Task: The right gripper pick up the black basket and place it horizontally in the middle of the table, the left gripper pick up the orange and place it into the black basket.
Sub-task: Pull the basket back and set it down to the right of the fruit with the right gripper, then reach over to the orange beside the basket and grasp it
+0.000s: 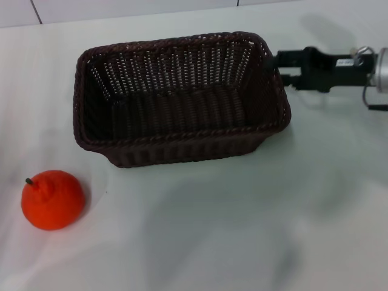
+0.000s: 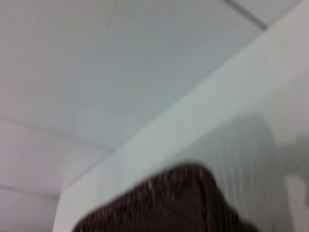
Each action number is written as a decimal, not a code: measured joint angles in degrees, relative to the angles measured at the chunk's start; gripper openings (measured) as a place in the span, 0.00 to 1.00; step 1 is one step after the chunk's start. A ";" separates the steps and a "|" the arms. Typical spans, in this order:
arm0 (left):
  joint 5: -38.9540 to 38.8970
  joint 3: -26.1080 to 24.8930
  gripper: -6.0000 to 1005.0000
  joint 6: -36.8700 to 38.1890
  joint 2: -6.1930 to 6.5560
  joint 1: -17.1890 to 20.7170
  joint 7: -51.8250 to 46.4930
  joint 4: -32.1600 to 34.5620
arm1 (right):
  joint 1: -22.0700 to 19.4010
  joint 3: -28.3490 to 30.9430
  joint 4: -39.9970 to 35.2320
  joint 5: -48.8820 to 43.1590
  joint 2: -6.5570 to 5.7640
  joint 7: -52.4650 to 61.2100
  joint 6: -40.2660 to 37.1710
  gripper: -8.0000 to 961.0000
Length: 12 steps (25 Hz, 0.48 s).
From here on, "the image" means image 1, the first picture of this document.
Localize thin grey cable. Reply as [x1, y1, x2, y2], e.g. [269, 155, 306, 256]
[361, 77, 388, 112]

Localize orange toy fruit with stem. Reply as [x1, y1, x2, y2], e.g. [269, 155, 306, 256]
[21, 170, 85, 232]

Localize dark brown woven basket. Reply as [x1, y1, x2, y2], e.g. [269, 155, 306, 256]
[72, 30, 292, 169]

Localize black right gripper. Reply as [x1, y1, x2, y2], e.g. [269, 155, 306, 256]
[266, 45, 380, 93]

